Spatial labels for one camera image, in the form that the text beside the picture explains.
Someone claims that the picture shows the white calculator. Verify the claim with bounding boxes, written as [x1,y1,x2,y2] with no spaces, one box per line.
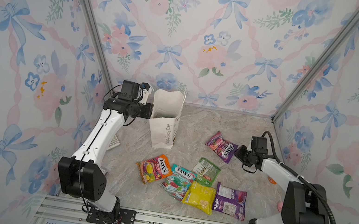
[107,135,120,150]

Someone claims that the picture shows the white paper gift bag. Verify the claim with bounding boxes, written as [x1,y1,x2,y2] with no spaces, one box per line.
[149,89,187,149]

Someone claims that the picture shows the purple pink Fox's candy bag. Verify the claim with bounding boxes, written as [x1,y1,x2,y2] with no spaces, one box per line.
[206,131,238,164]

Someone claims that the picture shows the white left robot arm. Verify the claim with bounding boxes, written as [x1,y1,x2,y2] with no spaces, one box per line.
[58,98,153,224]

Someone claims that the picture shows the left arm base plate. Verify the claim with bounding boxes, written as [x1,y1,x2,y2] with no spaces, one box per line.
[86,207,137,224]

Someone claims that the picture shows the orange bottle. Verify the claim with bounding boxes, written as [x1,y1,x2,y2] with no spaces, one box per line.
[268,177,277,185]

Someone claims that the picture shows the orange Fox's candy bag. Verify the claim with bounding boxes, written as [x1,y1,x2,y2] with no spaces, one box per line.
[136,155,172,184]

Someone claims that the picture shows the yellow snack bag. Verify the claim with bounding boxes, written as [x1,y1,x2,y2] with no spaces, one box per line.
[181,181,216,215]

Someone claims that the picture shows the green back-side snack bag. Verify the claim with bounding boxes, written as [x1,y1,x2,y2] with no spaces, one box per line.
[191,157,221,187]

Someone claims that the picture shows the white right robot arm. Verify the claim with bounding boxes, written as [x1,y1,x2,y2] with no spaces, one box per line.
[234,136,336,224]

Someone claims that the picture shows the teal red Fox's candy bag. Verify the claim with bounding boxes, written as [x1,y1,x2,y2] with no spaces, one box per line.
[160,164,197,201]

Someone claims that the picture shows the pink small toy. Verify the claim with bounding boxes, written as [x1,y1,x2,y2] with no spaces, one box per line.
[277,201,284,212]

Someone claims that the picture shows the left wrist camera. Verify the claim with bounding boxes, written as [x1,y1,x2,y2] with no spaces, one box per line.
[137,82,152,105]

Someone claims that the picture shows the black corrugated cable hose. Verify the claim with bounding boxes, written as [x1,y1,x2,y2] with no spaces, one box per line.
[248,130,351,224]

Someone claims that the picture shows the purple snack bag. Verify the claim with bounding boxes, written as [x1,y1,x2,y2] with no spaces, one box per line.
[212,182,247,221]

